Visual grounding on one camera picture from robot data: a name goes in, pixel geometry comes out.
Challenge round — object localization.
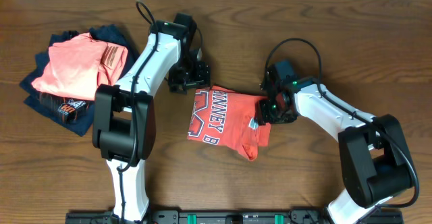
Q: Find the folded navy blue shirt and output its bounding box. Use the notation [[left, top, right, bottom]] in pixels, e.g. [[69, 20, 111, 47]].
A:
[[20, 24, 139, 136]]

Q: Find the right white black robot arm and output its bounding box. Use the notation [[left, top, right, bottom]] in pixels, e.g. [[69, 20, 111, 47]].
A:
[[256, 76, 419, 223]]

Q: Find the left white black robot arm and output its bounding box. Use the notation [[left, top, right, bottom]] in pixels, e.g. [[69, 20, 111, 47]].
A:
[[92, 13, 210, 223]]

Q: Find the folded light pink shirt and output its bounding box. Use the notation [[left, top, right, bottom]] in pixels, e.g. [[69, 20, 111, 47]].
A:
[[31, 32, 128, 101]]

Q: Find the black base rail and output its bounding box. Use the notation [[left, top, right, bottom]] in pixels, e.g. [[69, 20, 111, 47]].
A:
[[65, 208, 404, 224]]

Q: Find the red-orange t-shirt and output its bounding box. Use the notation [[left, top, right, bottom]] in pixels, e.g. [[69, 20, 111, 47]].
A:
[[187, 86, 271, 161]]

